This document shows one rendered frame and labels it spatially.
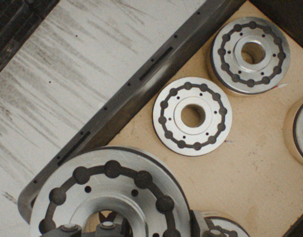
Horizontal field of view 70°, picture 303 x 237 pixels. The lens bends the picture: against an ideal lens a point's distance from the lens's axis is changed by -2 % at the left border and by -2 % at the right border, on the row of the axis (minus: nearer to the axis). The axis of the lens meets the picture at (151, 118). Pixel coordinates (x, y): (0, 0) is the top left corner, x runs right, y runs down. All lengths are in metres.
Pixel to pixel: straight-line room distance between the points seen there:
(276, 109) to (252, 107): 0.03
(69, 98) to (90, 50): 0.11
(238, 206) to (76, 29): 0.44
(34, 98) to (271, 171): 0.45
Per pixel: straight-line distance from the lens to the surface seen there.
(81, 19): 0.53
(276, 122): 0.35
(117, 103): 0.22
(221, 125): 0.30
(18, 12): 1.03
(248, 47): 0.34
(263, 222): 0.36
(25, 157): 0.52
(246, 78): 0.31
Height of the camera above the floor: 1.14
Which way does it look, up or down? 86 degrees down
